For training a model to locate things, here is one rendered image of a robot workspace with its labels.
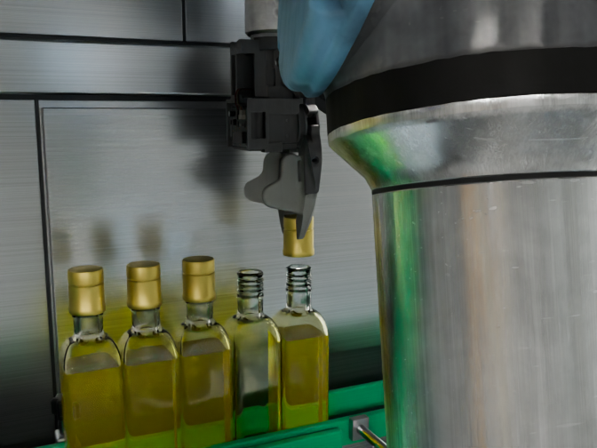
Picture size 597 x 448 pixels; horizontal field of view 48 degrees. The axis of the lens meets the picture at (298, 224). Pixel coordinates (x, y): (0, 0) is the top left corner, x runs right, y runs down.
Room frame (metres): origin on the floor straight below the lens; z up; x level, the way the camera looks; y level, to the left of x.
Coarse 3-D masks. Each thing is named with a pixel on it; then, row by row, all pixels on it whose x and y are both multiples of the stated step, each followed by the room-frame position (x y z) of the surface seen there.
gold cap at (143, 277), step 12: (132, 264) 0.66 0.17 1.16; (144, 264) 0.66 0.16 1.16; (156, 264) 0.66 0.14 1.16; (132, 276) 0.65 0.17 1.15; (144, 276) 0.65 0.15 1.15; (156, 276) 0.66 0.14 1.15; (132, 288) 0.65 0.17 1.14; (144, 288) 0.65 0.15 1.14; (156, 288) 0.66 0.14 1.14; (132, 300) 0.65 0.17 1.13; (144, 300) 0.65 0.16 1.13; (156, 300) 0.66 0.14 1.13
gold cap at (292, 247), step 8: (288, 216) 0.74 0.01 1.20; (296, 216) 0.74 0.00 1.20; (288, 224) 0.73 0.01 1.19; (312, 224) 0.73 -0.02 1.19; (288, 232) 0.73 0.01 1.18; (296, 232) 0.72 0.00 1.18; (312, 232) 0.73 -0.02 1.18; (288, 240) 0.73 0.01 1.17; (296, 240) 0.72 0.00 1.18; (304, 240) 0.72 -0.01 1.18; (312, 240) 0.73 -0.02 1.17; (288, 248) 0.73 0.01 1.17; (296, 248) 0.72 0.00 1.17; (304, 248) 0.72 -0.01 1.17; (312, 248) 0.73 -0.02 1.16; (288, 256) 0.72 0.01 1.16; (296, 256) 0.72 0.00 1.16; (304, 256) 0.72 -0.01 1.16
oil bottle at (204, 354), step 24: (192, 336) 0.66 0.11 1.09; (216, 336) 0.67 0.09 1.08; (192, 360) 0.66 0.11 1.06; (216, 360) 0.67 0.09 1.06; (192, 384) 0.66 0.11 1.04; (216, 384) 0.67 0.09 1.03; (192, 408) 0.66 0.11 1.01; (216, 408) 0.67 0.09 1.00; (192, 432) 0.66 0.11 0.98; (216, 432) 0.67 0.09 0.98
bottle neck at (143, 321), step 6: (132, 312) 0.65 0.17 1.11; (138, 312) 0.65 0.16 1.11; (144, 312) 0.65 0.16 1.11; (150, 312) 0.65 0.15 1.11; (156, 312) 0.66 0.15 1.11; (132, 318) 0.66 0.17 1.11; (138, 318) 0.65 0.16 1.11; (144, 318) 0.65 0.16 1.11; (150, 318) 0.65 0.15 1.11; (156, 318) 0.66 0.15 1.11; (132, 324) 0.66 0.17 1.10; (138, 324) 0.65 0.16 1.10; (144, 324) 0.65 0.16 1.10; (150, 324) 0.65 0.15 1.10; (156, 324) 0.66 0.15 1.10; (132, 330) 0.66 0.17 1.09; (138, 330) 0.65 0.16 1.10; (144, 330) 0.65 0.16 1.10; (150, 330) 0.65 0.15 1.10
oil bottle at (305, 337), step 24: (288, 312) 0.73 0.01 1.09; (312, 312) 0.73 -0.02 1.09; (288, 336) 0.70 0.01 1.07; (312, 336) 0.71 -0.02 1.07; (288, 360) 0.70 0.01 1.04; (312, 360) 0.71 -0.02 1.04; (288, 384) 0.70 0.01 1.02; (312, 384) 0.71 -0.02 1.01; (288, 408) 0.70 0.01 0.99; (312, 408) 0.71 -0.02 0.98
